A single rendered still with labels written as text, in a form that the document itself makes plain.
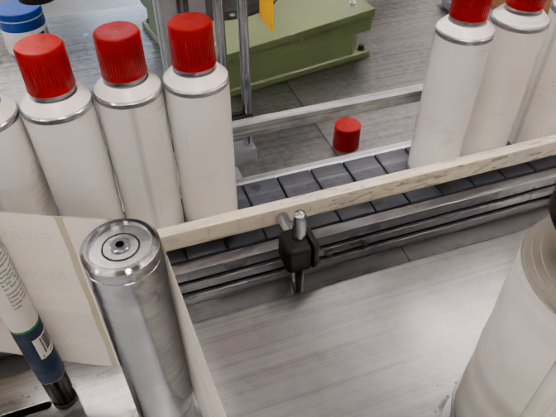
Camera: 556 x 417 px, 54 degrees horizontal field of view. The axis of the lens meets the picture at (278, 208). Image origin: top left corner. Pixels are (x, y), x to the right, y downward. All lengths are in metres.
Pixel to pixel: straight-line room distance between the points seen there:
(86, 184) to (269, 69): 0.44
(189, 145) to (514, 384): 0.29
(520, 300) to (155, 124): 0.28
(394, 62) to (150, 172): 0.55
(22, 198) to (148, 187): 0.09
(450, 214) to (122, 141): 0.34
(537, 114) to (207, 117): 0.36
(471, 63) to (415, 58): 0.41
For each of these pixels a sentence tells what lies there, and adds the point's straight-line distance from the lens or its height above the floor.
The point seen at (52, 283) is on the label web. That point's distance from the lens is 0.35.
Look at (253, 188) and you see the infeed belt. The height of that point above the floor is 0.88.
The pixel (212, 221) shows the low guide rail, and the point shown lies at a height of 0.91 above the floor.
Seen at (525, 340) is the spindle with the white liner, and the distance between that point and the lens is 0.30.
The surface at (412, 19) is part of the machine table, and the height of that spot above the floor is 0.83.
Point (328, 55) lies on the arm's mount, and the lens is 0.87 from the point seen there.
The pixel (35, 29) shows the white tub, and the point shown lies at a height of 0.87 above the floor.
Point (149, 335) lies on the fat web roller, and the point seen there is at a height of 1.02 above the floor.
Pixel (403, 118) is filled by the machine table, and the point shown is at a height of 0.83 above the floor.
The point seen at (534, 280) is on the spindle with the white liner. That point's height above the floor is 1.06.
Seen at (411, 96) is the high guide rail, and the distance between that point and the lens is 0.59.
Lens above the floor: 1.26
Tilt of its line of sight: 44 degrees down
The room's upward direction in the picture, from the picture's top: straight up
